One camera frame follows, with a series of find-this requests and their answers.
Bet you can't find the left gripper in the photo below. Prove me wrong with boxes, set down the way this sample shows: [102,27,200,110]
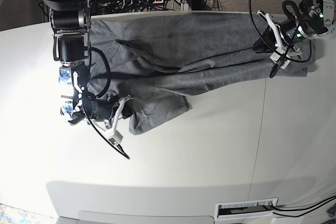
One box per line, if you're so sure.
[252,19,306,54]

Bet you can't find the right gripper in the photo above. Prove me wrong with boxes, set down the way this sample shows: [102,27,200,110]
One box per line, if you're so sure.
[85,100,134,124]

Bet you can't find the grey T-shirt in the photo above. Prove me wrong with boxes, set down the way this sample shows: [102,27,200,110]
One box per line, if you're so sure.
[85,11,317,136]

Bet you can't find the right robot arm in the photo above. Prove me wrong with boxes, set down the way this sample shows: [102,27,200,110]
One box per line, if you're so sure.
[42,0,132,126]

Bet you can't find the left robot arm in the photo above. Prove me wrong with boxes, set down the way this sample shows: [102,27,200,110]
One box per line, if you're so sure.
[253,0,335,56]

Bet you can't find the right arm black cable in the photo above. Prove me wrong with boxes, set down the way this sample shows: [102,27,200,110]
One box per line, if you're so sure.
[83,48,131,161]

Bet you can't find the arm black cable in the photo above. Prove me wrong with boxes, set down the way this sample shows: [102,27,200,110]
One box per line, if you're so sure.
[248,0,300,79]
[83,48,131,161]

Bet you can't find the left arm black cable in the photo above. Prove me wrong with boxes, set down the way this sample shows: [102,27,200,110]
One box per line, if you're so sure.
[248,0,300,79]

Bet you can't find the table cable grommet slot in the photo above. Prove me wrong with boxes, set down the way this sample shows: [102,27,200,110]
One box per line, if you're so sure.
[214,198,278,221]

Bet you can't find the black cables at table edge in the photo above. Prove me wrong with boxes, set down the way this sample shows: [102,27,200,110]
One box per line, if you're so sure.
[271,195,336,218]

